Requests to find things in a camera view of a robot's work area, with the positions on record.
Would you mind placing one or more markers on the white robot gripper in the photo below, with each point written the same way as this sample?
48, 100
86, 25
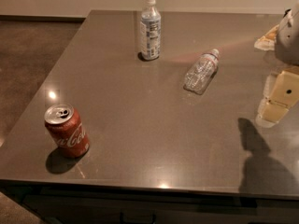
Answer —
288, 41

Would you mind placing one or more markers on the blue labelled plastic bottle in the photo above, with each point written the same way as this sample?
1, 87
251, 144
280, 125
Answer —
150, 31

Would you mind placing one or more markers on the clear plastic bottle lying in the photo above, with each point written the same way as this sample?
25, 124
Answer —
201, 73

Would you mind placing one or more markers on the red Coca-Cola can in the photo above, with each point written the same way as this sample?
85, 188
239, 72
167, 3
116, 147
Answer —
64, 124

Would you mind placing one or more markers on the black drawer handle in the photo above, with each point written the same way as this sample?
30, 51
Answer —
124, 219

